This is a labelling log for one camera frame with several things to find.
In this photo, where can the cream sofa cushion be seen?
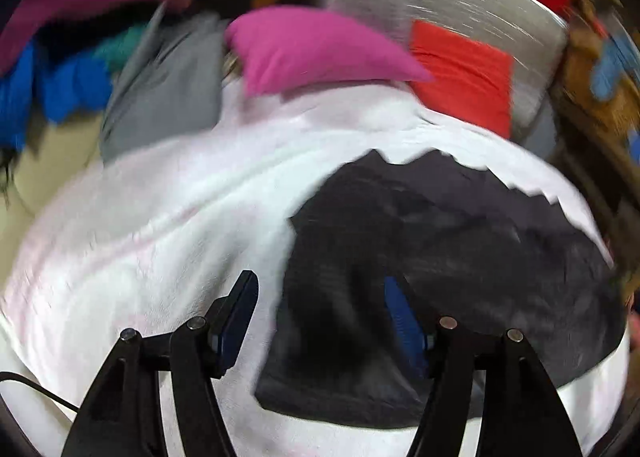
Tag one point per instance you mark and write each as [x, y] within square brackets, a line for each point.
[52, 156]

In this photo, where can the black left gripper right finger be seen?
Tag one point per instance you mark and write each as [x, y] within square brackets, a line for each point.
[522, 413]

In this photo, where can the grey folded garment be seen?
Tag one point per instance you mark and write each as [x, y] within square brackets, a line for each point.
[170, 86]

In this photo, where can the magenta pillow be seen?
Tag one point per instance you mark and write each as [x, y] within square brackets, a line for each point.
[282, 48]

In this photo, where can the white pink bed blanket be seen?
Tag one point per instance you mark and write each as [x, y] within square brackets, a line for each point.
[155, 237]

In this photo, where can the black quilted jacket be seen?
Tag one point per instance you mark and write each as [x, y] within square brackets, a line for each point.
[485, 254]

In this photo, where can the light blue cloth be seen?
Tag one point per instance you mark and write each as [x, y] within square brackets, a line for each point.
[619, 56]

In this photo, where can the silver foil insulation mat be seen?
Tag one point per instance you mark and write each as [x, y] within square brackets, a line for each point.
[532, 34]

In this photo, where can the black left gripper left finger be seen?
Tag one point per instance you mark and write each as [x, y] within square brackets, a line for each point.
[122, 413]

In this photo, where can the teal garment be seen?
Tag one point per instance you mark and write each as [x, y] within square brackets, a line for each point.
[114, 52]

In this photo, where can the blue garment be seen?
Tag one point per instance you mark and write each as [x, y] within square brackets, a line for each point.
[81, 82]

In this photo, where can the red cushion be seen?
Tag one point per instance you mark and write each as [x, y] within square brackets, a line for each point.
[471, 80]

